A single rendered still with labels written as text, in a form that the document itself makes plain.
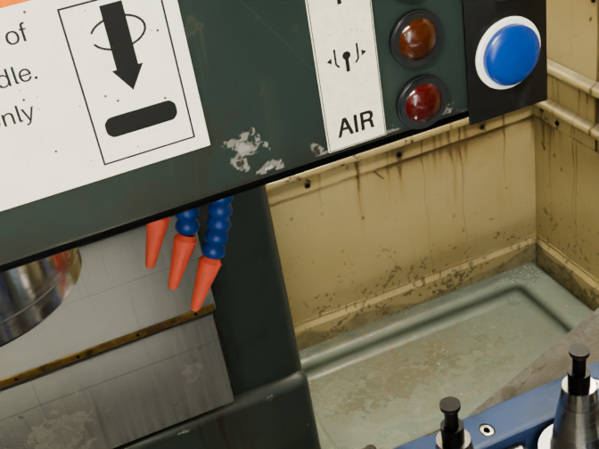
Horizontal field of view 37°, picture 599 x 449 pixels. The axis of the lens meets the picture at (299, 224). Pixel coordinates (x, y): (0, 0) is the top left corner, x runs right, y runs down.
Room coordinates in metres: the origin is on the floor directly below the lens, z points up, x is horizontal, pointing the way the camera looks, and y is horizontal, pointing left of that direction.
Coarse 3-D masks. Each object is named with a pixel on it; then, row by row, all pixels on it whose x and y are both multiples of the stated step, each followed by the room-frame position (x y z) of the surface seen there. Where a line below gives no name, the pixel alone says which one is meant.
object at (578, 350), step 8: (576, 344) 0.51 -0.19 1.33; (584, 344) 0.51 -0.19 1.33; (576, 352) 0.51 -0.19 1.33; (584, 352) 0.50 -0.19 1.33; (576, 360) 0.50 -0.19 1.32; (584, 360) 0.50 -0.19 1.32; (568, 368) 0.51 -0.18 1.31; (576, 368) 0.50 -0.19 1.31; (584, 368) 0.50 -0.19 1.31; (568, 376) 0.51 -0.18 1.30; (576, 376) 0.50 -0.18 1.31; (584, 376) 0.50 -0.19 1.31; (568, 384) 0.51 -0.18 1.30; (576, 384) 0.50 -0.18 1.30; (584, 384) 0.50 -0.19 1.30
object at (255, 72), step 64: (192, 0) 0.37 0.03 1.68; (256, 0) 0.37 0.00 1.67; (384, 0) 0.39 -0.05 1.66; (448, 0) 0.40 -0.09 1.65; (192, 64) 0.36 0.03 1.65; (256, 64) 0.37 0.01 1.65; (384, 64) 0.39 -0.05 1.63; (448, 64) 0.40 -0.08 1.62; (256, 128) 0.37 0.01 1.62; (320, 128) 0.38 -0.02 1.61; (64, 192) 0.35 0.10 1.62; (128, 192) 0.35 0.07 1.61; (192, 192) 0.36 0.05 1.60; (0, 256) 0.34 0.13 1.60
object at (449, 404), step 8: (440, 400) 0.48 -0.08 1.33; (448, 400) 0.48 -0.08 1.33; (456, 400) 0.48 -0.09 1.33; (440, 408) 0.47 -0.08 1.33; (448, 408) 0.47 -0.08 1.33; (456, 408) 0.47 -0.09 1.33; (448, 416) 0.47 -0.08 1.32; (456, 416) 0.47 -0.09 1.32; (440, 424) 0.48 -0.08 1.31; (448, 424) 0.47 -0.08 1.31; (456, 424) 0.47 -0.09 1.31; (448, 432) 0.47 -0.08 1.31; (456, 432) 0.47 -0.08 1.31; (448, 440) 0.47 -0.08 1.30; (456, 440) 0.47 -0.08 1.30
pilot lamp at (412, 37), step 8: (408, 24) 0.39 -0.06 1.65; (416, 24) 0.39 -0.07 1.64; (424, 24) 0.39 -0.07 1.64; (432, 24) 0.39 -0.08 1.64; (408, 32) 0.39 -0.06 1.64; (416, 32) 0.39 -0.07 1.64; (424, 32) 0.39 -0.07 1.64; (432, 32) 0.39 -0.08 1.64; (400, 40) 0.39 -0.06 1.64; (408, 40) 0.39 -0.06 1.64; (416, 40) 0.39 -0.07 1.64; (424, 40) 0.39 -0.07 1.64; (432, 40) 0.39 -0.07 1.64; (400, 48) 0.39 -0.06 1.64; (408, 48) 0.39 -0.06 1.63; (416, 48) 0.39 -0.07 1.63; (424, 48) 0.39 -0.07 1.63; (432, 48) 0.39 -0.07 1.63; (408, 56) 0.39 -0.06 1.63; (416, 56) 0.39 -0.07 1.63; (424, 56) 0.39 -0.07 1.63
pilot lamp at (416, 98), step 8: (416, 88) 0.39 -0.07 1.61; (424, 88) 0.39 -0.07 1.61; (432, 88) 0.39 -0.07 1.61; (408, 96) 0.39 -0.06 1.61; (416, 96) 0.39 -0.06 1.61; (424, 96) 0.39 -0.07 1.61; (432, 96) 0.39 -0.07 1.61; (440, 96) 0.39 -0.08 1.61; (408, 104) 0.39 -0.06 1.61; (416, 104) 0.39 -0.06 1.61; (424, 104) 0.39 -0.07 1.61; (432, 104) 0.39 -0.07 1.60; (440, 104) 0.39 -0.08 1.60; (408, 112) 0.39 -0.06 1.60; (416, 112) 0.39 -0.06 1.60; (424, 112) 0.39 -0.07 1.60; (432, 112) 0.39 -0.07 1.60; (416, 120) 0.39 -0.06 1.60; (424, 120) 0.39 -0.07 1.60
